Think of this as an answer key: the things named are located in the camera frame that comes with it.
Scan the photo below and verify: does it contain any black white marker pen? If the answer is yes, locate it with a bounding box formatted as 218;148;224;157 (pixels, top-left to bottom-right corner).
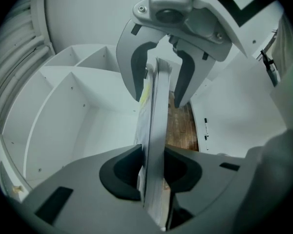
204;117;210;151

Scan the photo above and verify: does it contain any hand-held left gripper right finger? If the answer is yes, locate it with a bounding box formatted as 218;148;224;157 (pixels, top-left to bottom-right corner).
163;146;254;231

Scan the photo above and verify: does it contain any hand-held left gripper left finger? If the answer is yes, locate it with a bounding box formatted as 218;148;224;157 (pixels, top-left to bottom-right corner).
21;144;162;234

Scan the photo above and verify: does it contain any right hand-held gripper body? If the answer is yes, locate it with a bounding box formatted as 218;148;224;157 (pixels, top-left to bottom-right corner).
132;0;285;58

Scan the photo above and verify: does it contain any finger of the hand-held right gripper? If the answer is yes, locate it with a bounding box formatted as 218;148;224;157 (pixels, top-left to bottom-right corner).
168;36;230;109
116;20;167;102

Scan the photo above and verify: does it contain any yellow and grey magazine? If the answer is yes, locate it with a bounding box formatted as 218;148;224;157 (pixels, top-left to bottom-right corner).
134;56;173;232

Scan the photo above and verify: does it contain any white shelf unit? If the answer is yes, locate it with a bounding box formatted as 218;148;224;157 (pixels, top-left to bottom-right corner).
23;71;147;182

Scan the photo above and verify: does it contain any white desk with hutch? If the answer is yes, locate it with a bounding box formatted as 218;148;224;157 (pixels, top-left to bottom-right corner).
0;44;293;203

